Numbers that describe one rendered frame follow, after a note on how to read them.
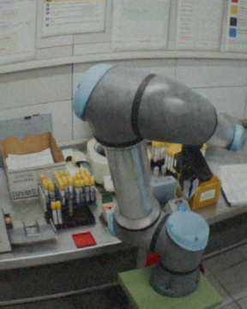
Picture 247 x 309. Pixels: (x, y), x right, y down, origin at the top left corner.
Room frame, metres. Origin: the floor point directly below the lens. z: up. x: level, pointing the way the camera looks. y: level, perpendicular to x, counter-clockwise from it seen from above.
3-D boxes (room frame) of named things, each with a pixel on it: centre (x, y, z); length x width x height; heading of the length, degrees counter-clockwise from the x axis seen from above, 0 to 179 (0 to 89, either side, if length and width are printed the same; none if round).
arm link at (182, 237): (0.73, -0.16, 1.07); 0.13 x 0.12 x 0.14; 60
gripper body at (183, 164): (1.06, -0.21, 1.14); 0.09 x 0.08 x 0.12; 23
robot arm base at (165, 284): (0.72, -0.17, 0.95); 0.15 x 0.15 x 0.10
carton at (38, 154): (1.30, 0.37, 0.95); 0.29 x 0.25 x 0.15; 23
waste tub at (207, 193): (1.22, -0.30, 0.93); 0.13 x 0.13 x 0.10; 25
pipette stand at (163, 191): (1.19, -0.15, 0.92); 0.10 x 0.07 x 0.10; 116
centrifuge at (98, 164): (1.39, 0.02, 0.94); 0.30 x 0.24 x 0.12; 14
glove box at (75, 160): (1.36, 0.19, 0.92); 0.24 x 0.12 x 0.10; 23
